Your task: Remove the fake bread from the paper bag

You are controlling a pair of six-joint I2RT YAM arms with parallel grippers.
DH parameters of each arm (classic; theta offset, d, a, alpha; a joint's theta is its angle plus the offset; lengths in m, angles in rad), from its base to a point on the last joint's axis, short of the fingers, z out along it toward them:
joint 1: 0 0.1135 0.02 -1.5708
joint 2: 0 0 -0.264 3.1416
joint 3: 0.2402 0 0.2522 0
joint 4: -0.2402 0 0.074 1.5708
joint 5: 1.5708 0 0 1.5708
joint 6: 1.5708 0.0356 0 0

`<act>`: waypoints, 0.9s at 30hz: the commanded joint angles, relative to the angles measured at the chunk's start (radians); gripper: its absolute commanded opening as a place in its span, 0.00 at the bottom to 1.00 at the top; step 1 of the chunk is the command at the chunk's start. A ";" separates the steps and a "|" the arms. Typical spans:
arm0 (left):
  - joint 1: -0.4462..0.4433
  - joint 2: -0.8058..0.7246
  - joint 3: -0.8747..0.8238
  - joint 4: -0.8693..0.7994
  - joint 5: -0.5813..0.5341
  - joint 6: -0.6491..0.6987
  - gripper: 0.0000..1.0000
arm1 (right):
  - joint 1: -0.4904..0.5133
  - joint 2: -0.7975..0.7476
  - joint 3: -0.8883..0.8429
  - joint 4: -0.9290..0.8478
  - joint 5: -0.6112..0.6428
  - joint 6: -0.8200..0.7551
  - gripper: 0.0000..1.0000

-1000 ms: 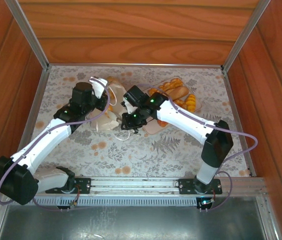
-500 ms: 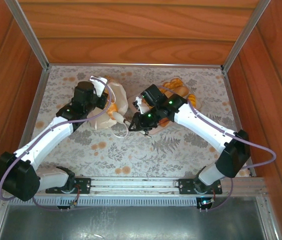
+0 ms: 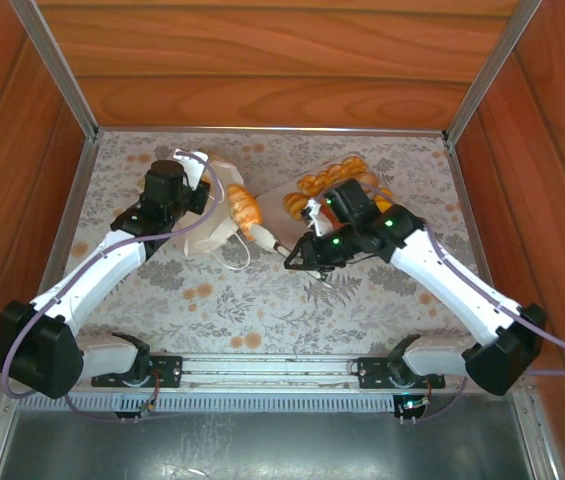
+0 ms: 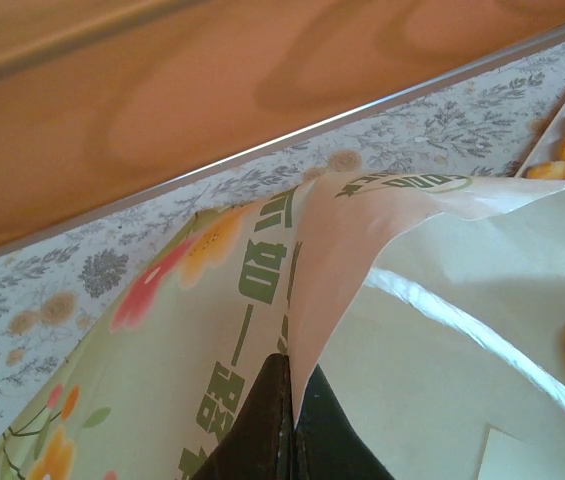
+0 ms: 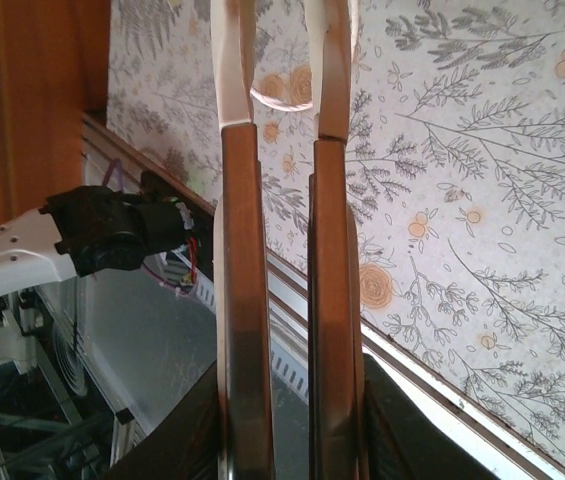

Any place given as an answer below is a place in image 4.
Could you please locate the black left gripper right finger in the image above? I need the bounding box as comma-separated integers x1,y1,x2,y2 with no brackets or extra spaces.
294,364,398,480

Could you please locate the beige square tray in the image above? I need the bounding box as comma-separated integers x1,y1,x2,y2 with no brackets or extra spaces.
514,74,565,224

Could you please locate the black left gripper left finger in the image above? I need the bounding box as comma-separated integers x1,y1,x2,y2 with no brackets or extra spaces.
189,352,296,480

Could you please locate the aluminium back rail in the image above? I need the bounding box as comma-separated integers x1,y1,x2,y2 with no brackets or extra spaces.
0,12,565,274

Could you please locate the floral patterned tablecloth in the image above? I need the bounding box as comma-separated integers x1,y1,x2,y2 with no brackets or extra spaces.
0,29,565,480

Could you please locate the white printed paper bag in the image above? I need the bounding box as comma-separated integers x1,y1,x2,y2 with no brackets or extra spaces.
0,172,565,480

